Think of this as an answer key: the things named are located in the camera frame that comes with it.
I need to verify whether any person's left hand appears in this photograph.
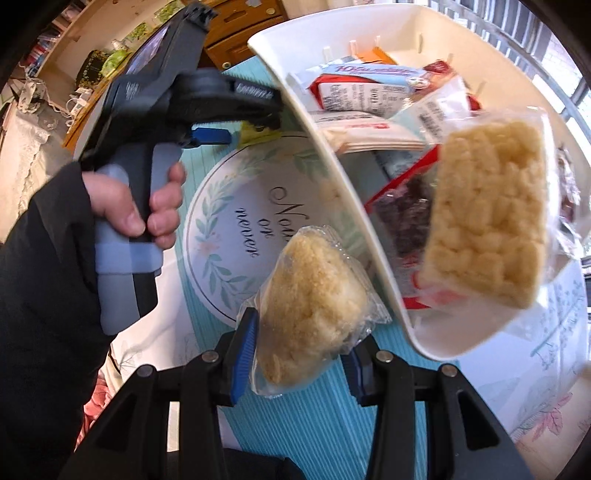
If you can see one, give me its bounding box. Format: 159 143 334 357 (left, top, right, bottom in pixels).
85 161 186 251

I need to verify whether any white power strip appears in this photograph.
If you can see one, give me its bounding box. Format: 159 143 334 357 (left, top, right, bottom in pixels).
67 88 95 114

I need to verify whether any red candy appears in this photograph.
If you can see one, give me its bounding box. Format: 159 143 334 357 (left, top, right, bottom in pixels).
422 59 462 78

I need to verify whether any clear wrapped red brown snack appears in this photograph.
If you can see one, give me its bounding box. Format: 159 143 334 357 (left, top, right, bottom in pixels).
551 145 583 232

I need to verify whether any cream floral cloth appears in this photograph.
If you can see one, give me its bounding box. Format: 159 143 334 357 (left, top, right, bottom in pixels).
76 342 589 467

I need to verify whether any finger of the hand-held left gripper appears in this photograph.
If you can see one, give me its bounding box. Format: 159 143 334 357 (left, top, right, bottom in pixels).
226 76 283 132
187 127 234 148

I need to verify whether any white lace cloth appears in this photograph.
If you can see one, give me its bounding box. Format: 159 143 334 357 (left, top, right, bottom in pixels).
0 76 63 185

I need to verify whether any wooden bookshelf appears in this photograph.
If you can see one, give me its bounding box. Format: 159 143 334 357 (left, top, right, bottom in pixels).
18 0 153 84

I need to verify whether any person's black jacket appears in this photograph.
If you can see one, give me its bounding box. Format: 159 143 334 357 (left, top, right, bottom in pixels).
222 450 305 480

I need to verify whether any red bordered snack packet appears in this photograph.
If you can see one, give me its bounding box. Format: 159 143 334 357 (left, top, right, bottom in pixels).
365 147 462 309

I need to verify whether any white biscuit pack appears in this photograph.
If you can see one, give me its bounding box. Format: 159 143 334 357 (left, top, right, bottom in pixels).
318 111 428 153

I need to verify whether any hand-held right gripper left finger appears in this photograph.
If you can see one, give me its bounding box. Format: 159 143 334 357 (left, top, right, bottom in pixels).
58 307 259 480

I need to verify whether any crumbly yellow cake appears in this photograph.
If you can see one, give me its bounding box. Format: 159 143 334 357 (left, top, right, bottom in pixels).
235 224 393 400

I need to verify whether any blue red cookie pack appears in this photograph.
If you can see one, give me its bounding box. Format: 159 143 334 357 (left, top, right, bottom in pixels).
288 60 428 114

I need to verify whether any orange white snack pack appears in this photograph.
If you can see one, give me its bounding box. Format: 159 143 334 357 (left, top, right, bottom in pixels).
360 45 400 65

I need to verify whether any white plastic bin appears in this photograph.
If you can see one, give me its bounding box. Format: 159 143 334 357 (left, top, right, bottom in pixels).
247 0 585 363

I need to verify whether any teal placemat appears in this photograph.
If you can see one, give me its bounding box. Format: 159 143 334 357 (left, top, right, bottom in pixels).
171 58 444 480

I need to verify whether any puffed rice bar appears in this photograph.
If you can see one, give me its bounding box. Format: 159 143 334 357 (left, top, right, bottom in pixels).
422 108 561 310

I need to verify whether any metal window grille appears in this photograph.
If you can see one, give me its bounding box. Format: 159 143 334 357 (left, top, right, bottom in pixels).
427 0 591 134

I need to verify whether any person's left forearm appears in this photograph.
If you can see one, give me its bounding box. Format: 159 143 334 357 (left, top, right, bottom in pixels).
0 161 116 480

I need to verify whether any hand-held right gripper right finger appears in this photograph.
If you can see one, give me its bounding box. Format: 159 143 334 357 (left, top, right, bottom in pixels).
342 335 536 480

